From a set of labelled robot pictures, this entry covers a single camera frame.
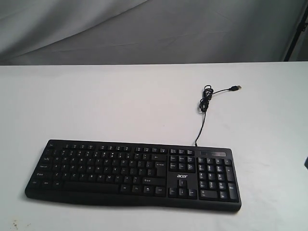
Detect black acer keyboard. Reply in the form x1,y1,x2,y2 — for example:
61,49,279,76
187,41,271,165
25,140,242,212

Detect grey backdrop cloth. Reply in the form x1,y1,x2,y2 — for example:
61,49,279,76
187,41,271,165
0,0,307,65

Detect black USB cable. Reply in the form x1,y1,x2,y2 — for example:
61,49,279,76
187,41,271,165
193,84,242,147

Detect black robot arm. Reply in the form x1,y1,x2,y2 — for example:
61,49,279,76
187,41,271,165
304,157,308,170

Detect black stand pole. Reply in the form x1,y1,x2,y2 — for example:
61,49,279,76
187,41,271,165
283,12,308,62

